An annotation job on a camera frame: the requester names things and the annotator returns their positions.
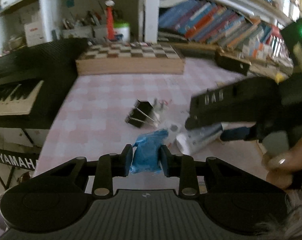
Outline blue plastic bag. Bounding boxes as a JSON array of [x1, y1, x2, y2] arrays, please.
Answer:
[[130, 129, 168, 174]]

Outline dark wooden case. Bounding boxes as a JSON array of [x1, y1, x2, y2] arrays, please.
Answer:
[[215, 50, 251, 76]]

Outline pink checkered tablecloth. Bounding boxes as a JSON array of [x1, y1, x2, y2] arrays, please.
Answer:
[[32, 57, 274, 193]]

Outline wooden chess board box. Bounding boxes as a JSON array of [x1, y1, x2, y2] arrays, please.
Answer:
[[76, 42, 185, 75]]

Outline black Yamaha keyboard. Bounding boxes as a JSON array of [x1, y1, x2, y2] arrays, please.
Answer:
[[0, 37, 89, 172]]

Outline black binder clips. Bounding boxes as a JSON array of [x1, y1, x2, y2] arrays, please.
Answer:
[[125, 100, 155, 128]]

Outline white shelf unit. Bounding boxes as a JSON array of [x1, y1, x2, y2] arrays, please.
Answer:
[[0, 0, 302, 55]]

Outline white red label card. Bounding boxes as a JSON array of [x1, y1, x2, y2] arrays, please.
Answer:
[[163, 120, 182, 137]]

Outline red orange bottle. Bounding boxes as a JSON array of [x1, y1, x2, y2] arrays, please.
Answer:
[[105, 0, 115, 41]]

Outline white pen holder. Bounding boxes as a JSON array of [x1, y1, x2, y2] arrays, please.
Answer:
[[62, 25, 107, 39]]

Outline yellow cardboard box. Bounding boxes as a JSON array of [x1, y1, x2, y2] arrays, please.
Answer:
[[274, 73, 287, 83]]

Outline white green lid jar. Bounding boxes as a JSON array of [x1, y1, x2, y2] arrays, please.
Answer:
[[114, 21, 130, 42]]

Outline row of leaning books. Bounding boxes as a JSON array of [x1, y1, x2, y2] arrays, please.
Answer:
[[158, 0, 290, 62]]

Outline white power plug adapter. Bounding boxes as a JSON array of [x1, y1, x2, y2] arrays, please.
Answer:
[[151, 98, 169, 127]]

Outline white silver tube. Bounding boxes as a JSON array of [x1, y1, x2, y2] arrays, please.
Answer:
[[176, 123, 224, 155]]

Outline person's right hand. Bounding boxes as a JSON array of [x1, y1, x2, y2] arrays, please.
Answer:
[[261, 138, 302, 190]]

